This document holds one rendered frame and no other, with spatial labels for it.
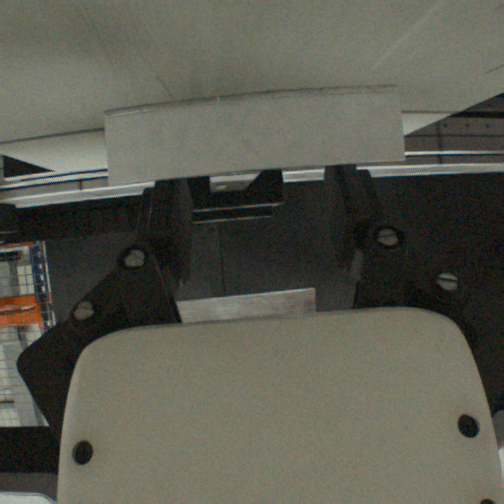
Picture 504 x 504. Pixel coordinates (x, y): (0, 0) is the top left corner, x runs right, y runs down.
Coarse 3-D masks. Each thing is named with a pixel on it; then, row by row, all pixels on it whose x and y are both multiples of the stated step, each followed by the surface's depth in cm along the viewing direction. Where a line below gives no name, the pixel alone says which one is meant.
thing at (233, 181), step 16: (208, 176) 41; (224, 176) 27; (240, 176) 28; (256, 176) 29; (272, 176) 41; (192, 192) 41; (208, 192) 41; (224, 192) 41; (240, 192) 41; (256, 192) 41; (272, 192) 42; (208, 208) 41; (224, 208) 41; (240, 208) 42; (256, 208) 43; (272, 208) 43
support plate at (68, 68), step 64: (0, 0) 5; (64, 0) 5; (128, 0) 5; (192, 0) 6; (256, 0) 6; (320, 0) 6; (384, 0) 6; (448, 0) 6; (0, 64) 7; (64, 64) 7; (128, 64) 8; (192, 64) 8; (256, 64) 9; (320, 64) 9; (384, 64) 9; (448, 64) 9; (0, 128) 11; (64, 128) 12
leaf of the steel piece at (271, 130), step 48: (240, 96) 11; (288, 96) 11; (336, 96) 11; (384, 96) 11; (144, 144) 11; (192, 144) 11; (240, 144) 11; (288, 144) 11; (336, 144) 11; (384, 144) 11
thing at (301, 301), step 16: (192, 304) 23; (208, 304) 23; (224, 304) 23; (240, 304) 23; (256, 304) 23; (272, 304) 24; (288, 304) 24; (304, 304) 24; (192, 320) 23; (208, 320) 23
